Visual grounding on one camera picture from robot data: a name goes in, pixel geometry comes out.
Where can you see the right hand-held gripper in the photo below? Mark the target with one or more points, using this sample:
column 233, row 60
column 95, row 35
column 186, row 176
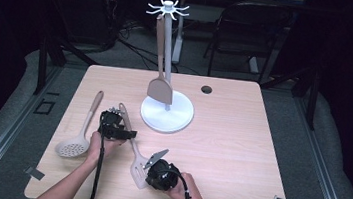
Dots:
column 162, row 178

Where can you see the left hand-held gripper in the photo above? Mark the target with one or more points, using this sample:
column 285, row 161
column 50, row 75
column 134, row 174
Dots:
column 109, row 123

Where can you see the beige slotted spatula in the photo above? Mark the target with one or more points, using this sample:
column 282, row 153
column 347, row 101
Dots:
column 138, row 167

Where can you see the beige skimmer spoon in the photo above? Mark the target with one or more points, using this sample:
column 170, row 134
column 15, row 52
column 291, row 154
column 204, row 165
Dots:
column 73, row 148

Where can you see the white utensil rack stand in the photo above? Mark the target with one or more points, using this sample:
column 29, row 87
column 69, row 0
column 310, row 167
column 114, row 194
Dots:
column 166, row 115

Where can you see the brown solid spatula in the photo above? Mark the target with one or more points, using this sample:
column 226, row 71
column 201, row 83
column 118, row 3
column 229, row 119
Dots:
column 160, row 91

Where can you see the person's left hand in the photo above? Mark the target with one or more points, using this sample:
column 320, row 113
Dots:
column 100, row 147

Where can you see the person's right hand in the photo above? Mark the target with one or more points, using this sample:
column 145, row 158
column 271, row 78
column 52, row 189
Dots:
column 187, row 189

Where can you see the black tape square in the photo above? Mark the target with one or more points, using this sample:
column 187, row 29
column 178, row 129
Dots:
column 44, row 107

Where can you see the black folding chair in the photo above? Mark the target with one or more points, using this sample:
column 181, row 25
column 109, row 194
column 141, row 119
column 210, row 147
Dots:
column 239, row 29

